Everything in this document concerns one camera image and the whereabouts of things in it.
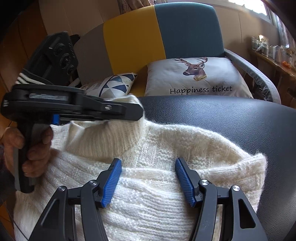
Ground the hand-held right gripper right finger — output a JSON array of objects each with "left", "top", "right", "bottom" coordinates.
[{"left": 175, "top": 158, "right": 269, "bottom": 241}]

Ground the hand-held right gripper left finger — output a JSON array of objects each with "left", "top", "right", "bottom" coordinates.
[{"left": 32, "top": 158, "right": 122, "bottom": 241}]

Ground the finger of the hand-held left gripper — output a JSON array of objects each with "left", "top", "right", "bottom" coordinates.
[{"left": 60, "top": 95, "right": 143, "bottom": 127}]

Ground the white knit sweater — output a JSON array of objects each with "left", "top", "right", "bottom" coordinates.
[{"left": 13, "top": 94, "right": 266, "bottom": 241}]

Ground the person's left forearm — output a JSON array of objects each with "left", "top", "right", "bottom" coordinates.
[{"left": 0, "top": 148, "right": 20, "bottom": 209}]

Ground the person's left hand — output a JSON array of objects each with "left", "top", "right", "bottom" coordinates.
[{"left": 0, "top": 126, "right": 54, "bottom": 178}]

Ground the geometric print pillow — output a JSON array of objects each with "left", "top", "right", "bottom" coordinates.
[{"left": 79, "top": 72, "right": 138, "bottom": 99}]

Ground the grey yellow blue sofa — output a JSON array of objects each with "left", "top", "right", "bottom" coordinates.
[{"left": 69, "top": 3, "right": 281, "bottom": 105}]

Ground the deer print pillow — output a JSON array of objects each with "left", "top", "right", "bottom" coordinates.
[{"left": 144, "top": 57, "right": 254, "bottom": 99}]

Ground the patterned curtain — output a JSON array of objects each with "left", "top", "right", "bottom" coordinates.
[
  {"left": 268, "top": 5, "right": 292, "bottom": 47},
  {"left": 117, "top": 0, "right": 158, "bottom": 7}
]

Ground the wooden side table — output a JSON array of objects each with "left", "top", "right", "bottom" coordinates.
[{"left": 248, "top": 49, "right": 296, "bottom": 93}]

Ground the row of glass jars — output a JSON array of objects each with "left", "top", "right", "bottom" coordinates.
[{"left": 251, "top": 35, "right": 295, "bottom": 63}]

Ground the barred window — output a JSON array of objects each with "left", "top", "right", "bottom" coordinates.
[{"left": 240, "top": 0, "right": 273, "bottom": 24}]

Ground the black cable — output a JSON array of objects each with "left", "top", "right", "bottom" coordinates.
[{"left": 5, "top": 202, "right": 30, "bottom": 241}]

